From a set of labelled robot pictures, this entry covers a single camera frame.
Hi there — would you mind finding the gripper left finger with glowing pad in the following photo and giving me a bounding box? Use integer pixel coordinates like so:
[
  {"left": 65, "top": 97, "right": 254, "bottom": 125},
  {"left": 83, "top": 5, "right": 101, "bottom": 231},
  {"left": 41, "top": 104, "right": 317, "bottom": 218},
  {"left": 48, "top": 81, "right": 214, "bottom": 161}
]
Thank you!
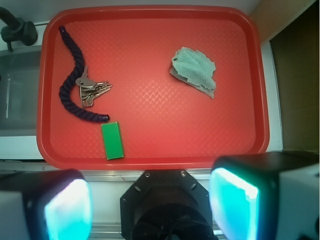
[{"left": 0, "top": 169, "right": 93, "bottom": 240}]

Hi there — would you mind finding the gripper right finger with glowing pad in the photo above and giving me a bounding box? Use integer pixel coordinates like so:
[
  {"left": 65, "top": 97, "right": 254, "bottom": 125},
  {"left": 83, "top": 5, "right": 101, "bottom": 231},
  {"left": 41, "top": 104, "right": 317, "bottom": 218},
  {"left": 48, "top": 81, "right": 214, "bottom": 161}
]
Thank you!
[{"left": 208, "top": 151, "right": 320, "bottom": 240}]

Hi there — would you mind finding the green rectangular block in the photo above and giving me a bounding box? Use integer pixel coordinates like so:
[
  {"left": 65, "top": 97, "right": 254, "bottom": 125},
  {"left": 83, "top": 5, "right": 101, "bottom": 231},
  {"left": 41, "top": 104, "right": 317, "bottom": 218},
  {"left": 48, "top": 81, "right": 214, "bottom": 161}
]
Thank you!
[{"left": 101, "top": 121, "right": 124, "bottom": 160}]

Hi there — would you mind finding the silver key bunch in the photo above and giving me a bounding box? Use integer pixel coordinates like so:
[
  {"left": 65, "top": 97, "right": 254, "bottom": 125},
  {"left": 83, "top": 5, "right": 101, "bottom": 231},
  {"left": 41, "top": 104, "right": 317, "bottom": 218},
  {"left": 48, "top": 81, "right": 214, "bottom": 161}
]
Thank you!
[{"left": 75, "top": 65, "right": 113, "bottom": 109}]

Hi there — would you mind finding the red plastic tray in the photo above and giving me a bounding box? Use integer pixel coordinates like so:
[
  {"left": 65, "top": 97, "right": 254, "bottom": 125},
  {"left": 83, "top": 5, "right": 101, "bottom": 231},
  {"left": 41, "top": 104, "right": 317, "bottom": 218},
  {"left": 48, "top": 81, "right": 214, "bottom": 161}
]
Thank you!
[{"left": 36, "top": 5, "right": 270, "bottom": 170}]

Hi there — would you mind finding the stainless steel sink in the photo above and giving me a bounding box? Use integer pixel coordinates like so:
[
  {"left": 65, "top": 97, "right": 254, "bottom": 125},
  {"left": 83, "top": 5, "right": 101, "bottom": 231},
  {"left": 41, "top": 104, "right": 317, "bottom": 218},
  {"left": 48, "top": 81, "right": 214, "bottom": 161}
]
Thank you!
[{"left": 0, "top": 46, "right": 41, "bottom": 137}]

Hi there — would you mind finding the grey-green crumpled cloth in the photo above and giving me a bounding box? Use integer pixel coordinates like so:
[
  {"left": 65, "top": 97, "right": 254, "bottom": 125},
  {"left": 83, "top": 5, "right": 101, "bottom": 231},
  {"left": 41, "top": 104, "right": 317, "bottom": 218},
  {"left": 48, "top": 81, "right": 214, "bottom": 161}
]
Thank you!
[{"left": 169, "top": 47, "right": 217, "bottom": 99}]

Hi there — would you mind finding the black faucet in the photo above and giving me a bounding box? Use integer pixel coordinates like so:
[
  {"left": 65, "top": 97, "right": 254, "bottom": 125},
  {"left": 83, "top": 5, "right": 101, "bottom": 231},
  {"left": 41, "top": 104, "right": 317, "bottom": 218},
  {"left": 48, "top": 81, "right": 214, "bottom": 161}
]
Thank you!
[{"left": 0, "top": 7, "right": 38, "bottom": 53}]

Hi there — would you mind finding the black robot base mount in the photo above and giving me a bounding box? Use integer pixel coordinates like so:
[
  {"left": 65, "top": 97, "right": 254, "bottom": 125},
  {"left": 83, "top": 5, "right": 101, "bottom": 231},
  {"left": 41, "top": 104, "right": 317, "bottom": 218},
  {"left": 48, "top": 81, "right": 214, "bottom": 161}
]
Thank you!
[{"left": 119, "top": 169, "right": 217, "bottom": 240}]

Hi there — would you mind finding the dark purple rope piece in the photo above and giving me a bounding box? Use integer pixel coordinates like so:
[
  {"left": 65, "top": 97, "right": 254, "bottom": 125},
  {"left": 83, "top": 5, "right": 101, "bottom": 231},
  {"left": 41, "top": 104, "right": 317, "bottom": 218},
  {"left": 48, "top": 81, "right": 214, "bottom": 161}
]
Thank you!
[{"left": 58, "top": 25, "right": 110, "bottom": 123}]

